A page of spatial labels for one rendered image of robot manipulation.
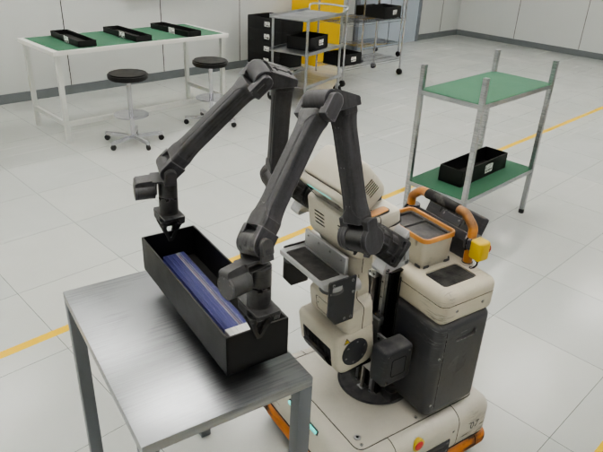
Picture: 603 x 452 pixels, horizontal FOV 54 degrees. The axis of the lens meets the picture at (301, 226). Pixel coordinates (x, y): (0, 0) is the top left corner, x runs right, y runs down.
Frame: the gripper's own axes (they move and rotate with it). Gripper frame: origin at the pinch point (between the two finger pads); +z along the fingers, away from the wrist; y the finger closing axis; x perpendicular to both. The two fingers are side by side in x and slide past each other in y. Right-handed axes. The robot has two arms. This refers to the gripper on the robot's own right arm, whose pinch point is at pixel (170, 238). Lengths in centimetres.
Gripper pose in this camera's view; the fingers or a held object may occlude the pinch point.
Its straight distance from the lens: 190.3
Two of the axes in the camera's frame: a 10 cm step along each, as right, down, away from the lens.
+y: 5.5, 4.1, -7.3
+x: 8.4, -2.1, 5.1
